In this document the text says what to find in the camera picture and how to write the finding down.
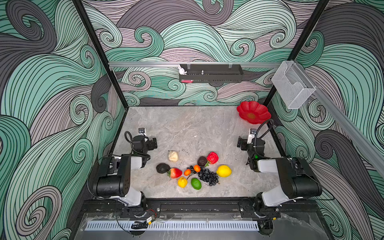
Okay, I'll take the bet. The cream fake pear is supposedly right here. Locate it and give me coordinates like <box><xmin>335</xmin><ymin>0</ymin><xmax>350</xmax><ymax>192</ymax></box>
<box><xmin>168</xmin><ymin>151</ymin><xmax>179</xmax><ymax>163</ymax></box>

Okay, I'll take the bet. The red fake apple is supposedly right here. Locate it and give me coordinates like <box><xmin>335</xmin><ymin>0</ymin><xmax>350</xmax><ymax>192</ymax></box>
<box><xmin>207</xmin><ymin>152</ymin><xmax>219</xmax><ymax>165</ymax></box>

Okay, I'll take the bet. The red flower-shaped fruit bowl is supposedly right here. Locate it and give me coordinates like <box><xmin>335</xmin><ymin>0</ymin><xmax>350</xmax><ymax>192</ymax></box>
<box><xmin>237</xmin><ymin>101</ymin><xmax>272</xmax><ymax>125</ymax></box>

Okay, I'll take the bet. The dark maroon fake fruit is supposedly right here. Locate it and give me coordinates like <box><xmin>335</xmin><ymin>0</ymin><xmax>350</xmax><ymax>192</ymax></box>
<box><xmin>198</xmin><ymin>156</ymin><xmax>208</xmax><ymax>168</ymax></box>

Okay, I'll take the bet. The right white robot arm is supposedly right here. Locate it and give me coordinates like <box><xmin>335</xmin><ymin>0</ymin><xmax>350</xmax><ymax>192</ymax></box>
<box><xmin>237</xmin><ymin>137</ymin><xmax>323</xmax><ymax>208</ymax></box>

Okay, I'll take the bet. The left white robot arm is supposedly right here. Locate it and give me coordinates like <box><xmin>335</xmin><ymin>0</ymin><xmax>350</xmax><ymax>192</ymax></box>
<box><xmin>87</xmin><ymin>129</ymin><xmax>158</xmax><ymax>210</ymax></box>

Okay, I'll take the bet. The dark fake avocado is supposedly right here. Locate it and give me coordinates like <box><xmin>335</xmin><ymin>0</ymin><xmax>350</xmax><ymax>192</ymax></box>
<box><xmin>156</xmin><ymin>163</ymin><xmax>171</xmax><ymax>174</ymax></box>

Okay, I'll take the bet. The large yellow fake lemon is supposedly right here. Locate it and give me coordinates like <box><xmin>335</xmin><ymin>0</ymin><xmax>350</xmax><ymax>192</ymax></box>
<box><xmin>216</xmin><ymin>165</ymin><xmax>232</xmax><ymax>178</ymax></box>

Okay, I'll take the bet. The red fake mango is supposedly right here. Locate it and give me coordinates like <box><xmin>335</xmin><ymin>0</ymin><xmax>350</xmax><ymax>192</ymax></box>
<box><xmin>167</xmin><ymin>168</ymin><xmax>183</xmax><ymax>179</ymax></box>

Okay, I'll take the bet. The small orange fake tangerine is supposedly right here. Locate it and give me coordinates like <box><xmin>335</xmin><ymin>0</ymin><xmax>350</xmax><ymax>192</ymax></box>
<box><xmin>184</xmin><ymin>169</ymin><xmax>192</xmax><ymax>176</ymax></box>

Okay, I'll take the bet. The dark fake grape bunch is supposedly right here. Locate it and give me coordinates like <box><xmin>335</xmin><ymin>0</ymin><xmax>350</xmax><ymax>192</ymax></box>
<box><xmin>198</xmin><ymin>169</ymin><xmax>219</xmax><ymax>186</ymax></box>

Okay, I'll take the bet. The small yellow fake lemon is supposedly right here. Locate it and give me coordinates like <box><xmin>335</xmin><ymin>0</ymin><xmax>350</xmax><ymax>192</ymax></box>
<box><xmin>178</xmin><ymin>177</ymin><xmax>188</xmax><ymax>188</ymax></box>

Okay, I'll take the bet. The green fake lime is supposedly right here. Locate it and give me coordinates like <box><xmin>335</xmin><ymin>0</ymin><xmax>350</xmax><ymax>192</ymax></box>
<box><xmin>191</xmin><ymin>178</ymin><xmax>202</xmax><ymax>190</ymax></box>

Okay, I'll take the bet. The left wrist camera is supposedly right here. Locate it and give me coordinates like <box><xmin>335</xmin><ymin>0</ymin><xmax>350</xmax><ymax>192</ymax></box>
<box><xmin>138</xmin><ymin>128</ymin><xmax>147</xmax><ymax>136</ymax></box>

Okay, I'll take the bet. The left black cable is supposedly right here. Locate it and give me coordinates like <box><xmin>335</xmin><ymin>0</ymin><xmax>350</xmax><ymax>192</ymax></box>
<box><xmin>124</xmin><ymin>130</ymin><xmax>151</xmax><ymax>160</ymax></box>

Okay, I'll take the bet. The right black cable loop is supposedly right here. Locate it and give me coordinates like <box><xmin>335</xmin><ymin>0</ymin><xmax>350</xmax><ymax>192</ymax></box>
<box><xmin>253</xmin><ymin>118</ymin><xmax>275</xmax><ymax>151</ymax></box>

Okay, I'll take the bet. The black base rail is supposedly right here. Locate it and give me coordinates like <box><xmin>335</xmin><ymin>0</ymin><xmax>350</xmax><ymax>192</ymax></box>
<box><xmin>81</xmin><ymin>197</ymin><xmax>319</xmax><ymax>220</ymax></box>

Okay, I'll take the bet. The clear plastic wall bin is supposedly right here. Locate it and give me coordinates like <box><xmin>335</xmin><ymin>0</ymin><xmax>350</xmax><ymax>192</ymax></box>
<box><xmin>272</xmin><ymin>61</ymin><xmax>316</xmax><ymax>110</ymax></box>

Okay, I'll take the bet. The black wall shelf tray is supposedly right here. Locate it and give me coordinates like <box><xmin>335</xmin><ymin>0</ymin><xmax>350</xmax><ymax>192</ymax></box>
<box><xmin>179</xmin><ymin>65</ymin><xmax>244</xmax><ymax>84</ymax></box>

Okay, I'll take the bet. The aluminium wall rail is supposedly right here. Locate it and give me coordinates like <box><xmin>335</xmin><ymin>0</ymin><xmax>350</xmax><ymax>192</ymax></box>
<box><xmin>108</xmin><ymin>61</ymin><xmax>282</xmax><ymax>69</ymax></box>

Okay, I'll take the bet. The white slotted cable duct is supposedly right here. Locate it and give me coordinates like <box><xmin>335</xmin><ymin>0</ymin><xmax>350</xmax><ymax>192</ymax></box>
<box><xmin>85</xmin><ymin>220</ymin><xmax>259</xmax><ymax>232</ymax></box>

